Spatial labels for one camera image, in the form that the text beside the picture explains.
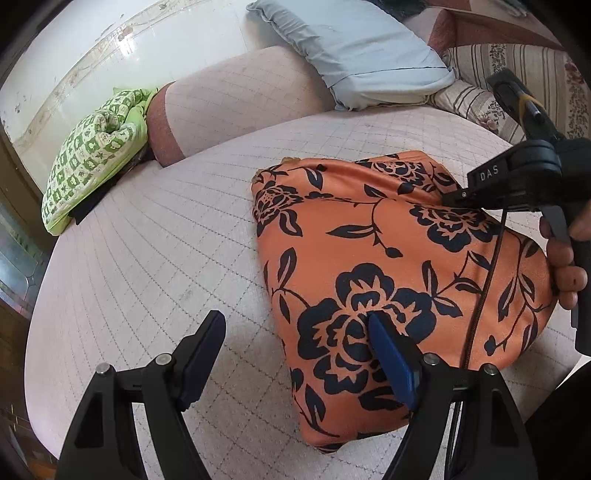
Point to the orange black floral blouse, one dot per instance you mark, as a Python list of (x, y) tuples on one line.
[(369, 258)]

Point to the pink quilted sofa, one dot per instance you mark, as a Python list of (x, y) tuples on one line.
[(161, 258)]

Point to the large striped floral cushion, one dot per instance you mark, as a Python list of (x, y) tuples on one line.
[(549, 69)]

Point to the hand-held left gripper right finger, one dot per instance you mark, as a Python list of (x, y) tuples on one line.
[(392, 364)]

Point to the wooden stained glass door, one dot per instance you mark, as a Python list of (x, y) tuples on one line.
[(18, 249)]

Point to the light blue pillow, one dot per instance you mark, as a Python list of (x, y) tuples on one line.
[(351, 46)]

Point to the small striped floral cushion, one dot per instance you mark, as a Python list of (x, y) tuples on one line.
[(471, 106)]

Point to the green patterned pillow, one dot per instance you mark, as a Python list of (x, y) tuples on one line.
[(92, 152)]

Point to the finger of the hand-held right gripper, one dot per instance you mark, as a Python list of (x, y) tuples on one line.
[(485, 182)]

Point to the person's right hand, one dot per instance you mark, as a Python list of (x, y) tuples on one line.
[(561, 267)]

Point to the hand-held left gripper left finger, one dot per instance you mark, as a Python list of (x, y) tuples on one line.
[(203, 355)]

